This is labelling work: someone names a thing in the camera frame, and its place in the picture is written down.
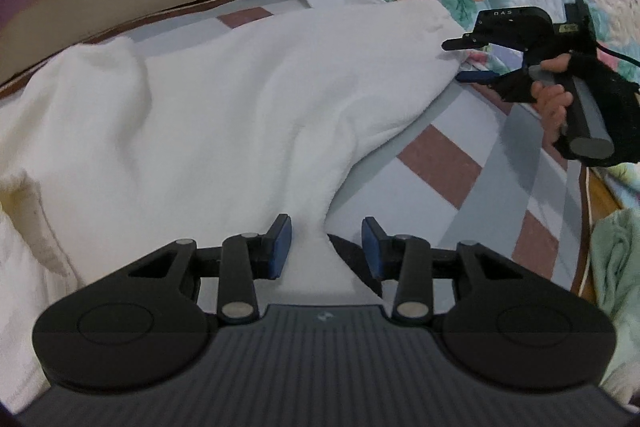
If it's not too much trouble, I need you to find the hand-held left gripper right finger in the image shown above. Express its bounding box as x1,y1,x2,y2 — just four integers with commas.
361,216,521,325

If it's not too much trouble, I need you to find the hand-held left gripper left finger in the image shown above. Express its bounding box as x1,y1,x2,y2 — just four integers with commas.
129,214,293,325

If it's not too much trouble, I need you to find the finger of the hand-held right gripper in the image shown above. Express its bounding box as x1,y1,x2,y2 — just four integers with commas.
441,32,489,54
455,70,502,86

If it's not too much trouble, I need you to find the white fleece garment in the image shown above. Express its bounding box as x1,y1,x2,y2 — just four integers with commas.
0,0,463,413

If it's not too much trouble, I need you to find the person's right hand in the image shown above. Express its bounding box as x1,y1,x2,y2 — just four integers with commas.
496,51,640,168

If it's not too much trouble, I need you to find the green towel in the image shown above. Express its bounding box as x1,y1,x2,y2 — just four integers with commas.
589,206,640,335

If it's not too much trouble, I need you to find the black cable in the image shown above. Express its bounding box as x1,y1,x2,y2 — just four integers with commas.
595,39,640,68

